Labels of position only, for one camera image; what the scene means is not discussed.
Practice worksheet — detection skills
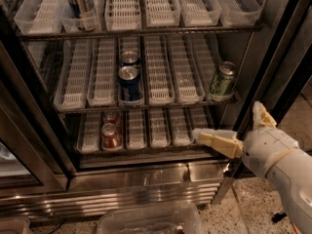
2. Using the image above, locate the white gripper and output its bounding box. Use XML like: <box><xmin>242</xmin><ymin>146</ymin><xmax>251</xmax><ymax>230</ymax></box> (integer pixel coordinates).
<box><xmin>192</xmin><ymin>101</ymin><xmax>299</xmax><ymax>178</ymax></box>

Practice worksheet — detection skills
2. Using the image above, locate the front blue pepsi can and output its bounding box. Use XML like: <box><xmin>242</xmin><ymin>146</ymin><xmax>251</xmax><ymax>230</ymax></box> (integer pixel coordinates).
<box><xmin>118</xmin><ymin>66</ymin><xmax>141</xmax><ymax>101</ymax></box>

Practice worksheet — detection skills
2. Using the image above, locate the clear container corner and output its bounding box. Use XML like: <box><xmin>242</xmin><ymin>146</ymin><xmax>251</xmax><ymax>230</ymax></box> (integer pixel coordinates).
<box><xmin>0</xmin><ymin>217</ymin><xmax>33</xmax><ymax>234</ymax></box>

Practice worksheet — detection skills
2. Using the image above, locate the rear blue pepsi can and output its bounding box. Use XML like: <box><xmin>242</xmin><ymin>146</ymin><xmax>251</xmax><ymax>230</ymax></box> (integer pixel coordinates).
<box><xmin>119</xmin><ymin>51</ymin><xmax>140</xmax><ymax>68</ymax></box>

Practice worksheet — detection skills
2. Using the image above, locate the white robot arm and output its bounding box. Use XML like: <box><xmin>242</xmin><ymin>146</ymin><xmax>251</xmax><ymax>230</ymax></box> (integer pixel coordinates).
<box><xmin>192</xmin><ymin>101</ymin><xmax>312</xmax><ymax>234</ymax></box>

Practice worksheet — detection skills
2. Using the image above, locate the stainless steel fridge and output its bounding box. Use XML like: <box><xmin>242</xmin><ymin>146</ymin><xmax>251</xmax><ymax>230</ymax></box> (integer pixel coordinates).
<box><xmin>0</xmin><ymin>0</ymin><xmax>311</xmax><ymax>221</ymax></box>

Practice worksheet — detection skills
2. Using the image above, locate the front red soda can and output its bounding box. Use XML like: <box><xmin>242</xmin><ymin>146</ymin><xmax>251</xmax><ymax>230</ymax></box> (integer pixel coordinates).
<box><xmin>101</xmin><ymin>123</ymin><xmax>122</xmax><ymax>149</ymax></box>

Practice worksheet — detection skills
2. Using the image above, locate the fridge glass door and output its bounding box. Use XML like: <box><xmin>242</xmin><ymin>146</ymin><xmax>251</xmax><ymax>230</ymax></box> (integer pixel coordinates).
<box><xmin>223</xmin><ymin>0</ymin><xmax>312</xmax><ymax>179</ymax></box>

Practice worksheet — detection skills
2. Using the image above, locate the green soda can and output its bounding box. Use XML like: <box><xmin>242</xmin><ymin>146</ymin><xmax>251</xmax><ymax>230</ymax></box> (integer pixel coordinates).
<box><xmin>209</xmin><ymin>61</ymin><xmax>237</xmax><ymax>97</ymax></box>

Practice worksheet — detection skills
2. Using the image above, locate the black stand leg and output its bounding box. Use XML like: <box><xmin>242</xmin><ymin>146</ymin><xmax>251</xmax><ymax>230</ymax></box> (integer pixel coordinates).
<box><xmin>271</xmin><ymin>213</ymin><xmax>287</xmax><ymax>223</ymax></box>

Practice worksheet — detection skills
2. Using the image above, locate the blue pepsi can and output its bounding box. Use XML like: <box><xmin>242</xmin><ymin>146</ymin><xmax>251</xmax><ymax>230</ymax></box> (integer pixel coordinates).
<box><xmin>119</xmin><ymin>51</ymin><xmax>140</xmax><ymax>68</ymax></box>
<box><xmin>118</xmin><ymin>66</ymin><xmax>141</xmax><ymax>101</ymax></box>

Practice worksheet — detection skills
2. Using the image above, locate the red soda can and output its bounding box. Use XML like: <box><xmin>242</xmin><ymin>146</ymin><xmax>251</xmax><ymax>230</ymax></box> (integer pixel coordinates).
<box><xmin>101</xmin><ymin>123</ymin><xmax>122</xmax><ymax>149</ymax></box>
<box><xmin>102</xmin><ymin>111</ymin><xmax>121</xmax><ymax>129</ymax></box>

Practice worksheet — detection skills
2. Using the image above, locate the tall silver blue can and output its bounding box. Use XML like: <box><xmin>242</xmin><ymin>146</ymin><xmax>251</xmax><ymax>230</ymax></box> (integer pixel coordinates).
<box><xmin>61</xmin><ymin>0</ymin><xmax>99</xmax><ymax>32</ymax></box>

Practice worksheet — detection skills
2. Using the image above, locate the rear red soda can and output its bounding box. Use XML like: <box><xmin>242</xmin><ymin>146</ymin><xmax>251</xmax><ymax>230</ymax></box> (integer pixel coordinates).
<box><xmin>102</xmin><ymin>111</ymin><xmax>121</xmax><ymax>129</ymax></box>

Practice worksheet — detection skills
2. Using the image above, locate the clear plastic bin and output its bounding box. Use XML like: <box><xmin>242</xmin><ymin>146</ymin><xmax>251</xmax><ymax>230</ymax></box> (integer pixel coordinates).
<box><xmin>97</xmin><ymin>202</ymin><xmax>204</xmax><ymax>234</ymax></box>

